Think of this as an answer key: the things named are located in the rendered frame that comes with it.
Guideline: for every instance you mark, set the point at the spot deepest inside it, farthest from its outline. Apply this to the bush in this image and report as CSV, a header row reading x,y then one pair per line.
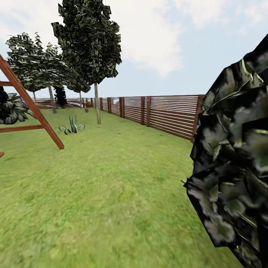
x,y
72,126
229,185
19,108

